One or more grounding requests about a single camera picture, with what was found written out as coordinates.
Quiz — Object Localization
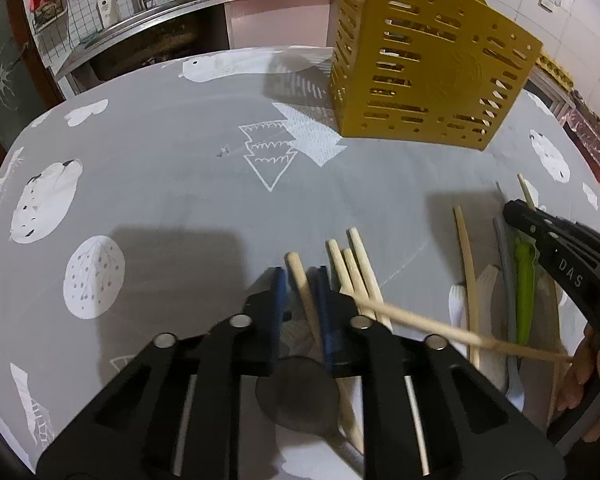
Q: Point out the curved beige chopstick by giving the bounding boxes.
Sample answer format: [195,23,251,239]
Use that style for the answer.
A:
[452,204,482,369]

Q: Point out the yellow egg tray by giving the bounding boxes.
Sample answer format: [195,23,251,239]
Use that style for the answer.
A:
[535,52,574,92]

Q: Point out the long diagonal wooden chopstick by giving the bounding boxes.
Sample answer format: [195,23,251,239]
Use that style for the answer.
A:
[352,294,572,363]

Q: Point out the grey plastic spoon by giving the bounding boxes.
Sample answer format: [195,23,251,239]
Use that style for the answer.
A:
[492,181,527,411]

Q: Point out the person's right hand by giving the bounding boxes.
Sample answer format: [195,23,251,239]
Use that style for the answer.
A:
[554,323,600,443]

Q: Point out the yellow perforated utensil holder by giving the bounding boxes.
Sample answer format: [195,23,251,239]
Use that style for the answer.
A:
[329,0,542,151]

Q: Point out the kitchen counter with cabinets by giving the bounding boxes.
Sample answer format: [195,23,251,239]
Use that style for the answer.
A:
[55,0,339,98]

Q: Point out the wire wall grid rack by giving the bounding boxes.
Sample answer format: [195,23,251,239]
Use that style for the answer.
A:
[21,0,146,68]

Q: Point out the green plastic utensil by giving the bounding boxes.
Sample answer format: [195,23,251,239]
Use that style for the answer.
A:
[514,236,538,346]

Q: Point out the white detergent bottle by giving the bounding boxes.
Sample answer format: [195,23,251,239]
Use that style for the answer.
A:
[97,0,120,28]

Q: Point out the dark glass door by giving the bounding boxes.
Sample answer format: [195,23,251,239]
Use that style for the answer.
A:
[0,0,65,167]

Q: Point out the grey patterned tablecloth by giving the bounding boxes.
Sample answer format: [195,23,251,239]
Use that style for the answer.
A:
[0,47,600,469]

